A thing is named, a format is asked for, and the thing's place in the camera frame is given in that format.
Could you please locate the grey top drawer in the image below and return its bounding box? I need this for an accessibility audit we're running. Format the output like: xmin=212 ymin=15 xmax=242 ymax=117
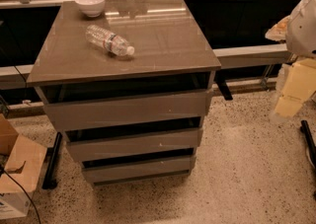
xmin=44 ymin=91 xmax=211 ymax=131

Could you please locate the grey bottom drawer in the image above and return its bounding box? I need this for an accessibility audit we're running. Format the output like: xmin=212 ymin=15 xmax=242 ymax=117
xmin=82 ymin=155 xmax=196 ymax=184

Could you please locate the grey drawer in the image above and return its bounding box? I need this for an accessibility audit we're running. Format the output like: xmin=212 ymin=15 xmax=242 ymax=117
xmin=66 ymin=128 xmax=203 ymax=162
xmin=82 ymin=155 xmax=196 ymax=184
xmin=44 ymin=91 xmax=211 ymax=131

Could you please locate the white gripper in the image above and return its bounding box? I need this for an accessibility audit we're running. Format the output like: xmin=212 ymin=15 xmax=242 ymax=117
xmin=270 ymin=58 xmax=316 ymax=123

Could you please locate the black right table leg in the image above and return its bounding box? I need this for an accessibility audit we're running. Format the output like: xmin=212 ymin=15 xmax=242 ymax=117
xmin=214 ymin=72 xmax=233 ymax=101

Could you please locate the black cable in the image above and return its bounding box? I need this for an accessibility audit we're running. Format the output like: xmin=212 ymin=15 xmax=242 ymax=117
xmin=0 ymin=165 xmax=42 ymax=224

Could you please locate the black table leg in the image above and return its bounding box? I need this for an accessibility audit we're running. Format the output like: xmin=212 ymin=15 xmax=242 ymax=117
xmin=41 ymin=132 xmax=62 ymax=189
xmin=214 ymin=72 xmax=233 ymax=101

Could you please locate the metal window rail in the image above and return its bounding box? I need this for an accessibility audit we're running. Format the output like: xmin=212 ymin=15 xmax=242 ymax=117
xmin=0 ymin=43 xmax=291 ymax=90

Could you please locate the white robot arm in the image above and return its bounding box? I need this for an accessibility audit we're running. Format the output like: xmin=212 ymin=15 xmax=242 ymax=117
xmin=265 ymin=0 xmax=316 ymax=122

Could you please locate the black left table leg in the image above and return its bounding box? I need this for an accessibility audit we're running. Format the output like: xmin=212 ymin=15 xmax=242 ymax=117
xmin=41 ymin=132 xmax=62 ymax=189

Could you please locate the black bar right edge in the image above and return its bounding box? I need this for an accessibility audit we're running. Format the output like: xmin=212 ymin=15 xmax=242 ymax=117
xmin=300 ymin=120 xmax=316 ymax=169

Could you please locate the grey drawer cabinet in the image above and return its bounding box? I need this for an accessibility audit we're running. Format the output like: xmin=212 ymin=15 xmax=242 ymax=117
xmin=27 ymin=0 xmax=222 ymax=187

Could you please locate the cardboard box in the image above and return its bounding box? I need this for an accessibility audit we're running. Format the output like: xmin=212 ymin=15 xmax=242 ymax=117
xmin=0 ymin=115 xmax=47 ymax=219

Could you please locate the white bowl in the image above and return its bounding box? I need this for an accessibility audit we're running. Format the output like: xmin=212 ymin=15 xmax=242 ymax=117
xmin=75 ymin=0 xmax=106 ymax=17

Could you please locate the grey middle drawer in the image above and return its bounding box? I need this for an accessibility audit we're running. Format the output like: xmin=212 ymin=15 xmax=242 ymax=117
xmin=66 ymin=128 xmax=203 ymax=162

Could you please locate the clear plastic water bottle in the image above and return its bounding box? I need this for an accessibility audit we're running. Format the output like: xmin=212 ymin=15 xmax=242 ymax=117
xmin=85 ymin=25 xmax=135 ymax=56

